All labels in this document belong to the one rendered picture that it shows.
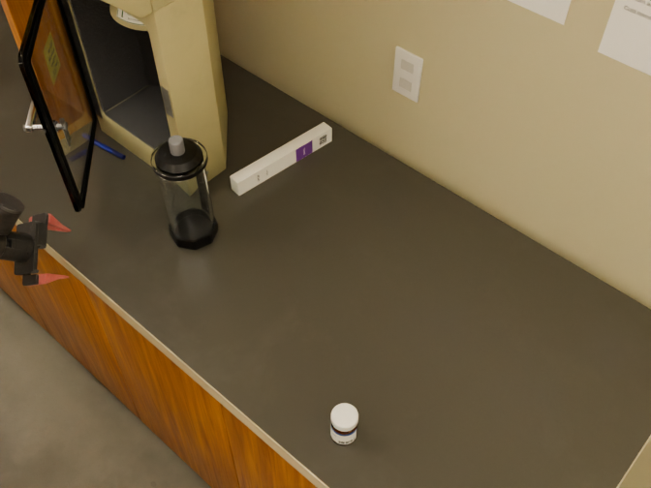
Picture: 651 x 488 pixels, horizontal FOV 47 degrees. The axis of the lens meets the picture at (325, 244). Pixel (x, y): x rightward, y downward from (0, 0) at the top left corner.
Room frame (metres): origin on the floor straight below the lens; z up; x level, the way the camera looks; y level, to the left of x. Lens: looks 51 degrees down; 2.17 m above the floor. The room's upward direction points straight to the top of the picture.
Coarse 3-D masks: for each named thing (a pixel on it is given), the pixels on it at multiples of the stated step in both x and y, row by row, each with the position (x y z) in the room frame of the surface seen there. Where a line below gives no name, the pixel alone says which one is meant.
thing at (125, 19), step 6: (114, 12) 1.27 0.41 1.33; (120, 12) 1.25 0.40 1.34; (114, 18) 1.26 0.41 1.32; (120, 18) 1.25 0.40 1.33; (126, 18) 1.24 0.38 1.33; (132, 18) 1.24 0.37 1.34; (126, 24) 1.24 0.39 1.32; (132, 24) 1.23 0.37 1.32; (138, 24) 1.23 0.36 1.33; (144, 30) 1.22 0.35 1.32
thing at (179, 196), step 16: (160, 144) 1.07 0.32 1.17; (176, 176) 0.98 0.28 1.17; (176, 192) 0.99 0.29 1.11; (192, 192) 1.00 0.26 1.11; (208, 192) 1.03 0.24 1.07; (176, 208) 0.99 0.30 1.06; (192, 208) 0.99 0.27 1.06; (208, 208) 1.02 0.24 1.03; (176, 224) 0.99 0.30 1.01; (192, 224) 0.99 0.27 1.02; (208, 224) 1.01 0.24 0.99
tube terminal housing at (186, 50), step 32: (160, 0) 1.16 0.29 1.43; (192, 0) 1.21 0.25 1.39; (160, 32) 1.15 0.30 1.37; (192, 32) 1.20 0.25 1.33; (160, 64) 1.15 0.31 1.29; (192, 64) 1.19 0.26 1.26; (96, 96) 1.34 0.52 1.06; (192, 96) 1.18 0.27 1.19; (224, 96) 1.39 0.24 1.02; (192, 128) 1.17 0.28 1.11; (224, 128) 1.30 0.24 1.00; (224, 160) 1.23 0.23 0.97
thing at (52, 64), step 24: (48, 0) 1.27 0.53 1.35; (48, 24) 1.23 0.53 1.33; (48, 48) 1.18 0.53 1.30; (24, 72) 1.04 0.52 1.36; (48, 72) 1.14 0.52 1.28; (72, 72) 1.27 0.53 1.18; (48, 96) 1.10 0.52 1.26; (72, 96) 1.22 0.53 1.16; (72, 120) 1.18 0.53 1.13; (72, 144) 1.13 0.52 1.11; (72, 168) 1.08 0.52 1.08
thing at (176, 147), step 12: (168, 144) 1.05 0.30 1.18; (180, 144) 1.03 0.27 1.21; (192, 144) 1.05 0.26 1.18; (156, 156) 1.03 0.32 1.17; (168, 156) 1.02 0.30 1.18; (180, 156) 1.02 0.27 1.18; (192, 156) 1.02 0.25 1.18; (168, 168) 1.00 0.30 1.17; (180, 168) 0.99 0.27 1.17; (192, 168) 1.00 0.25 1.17
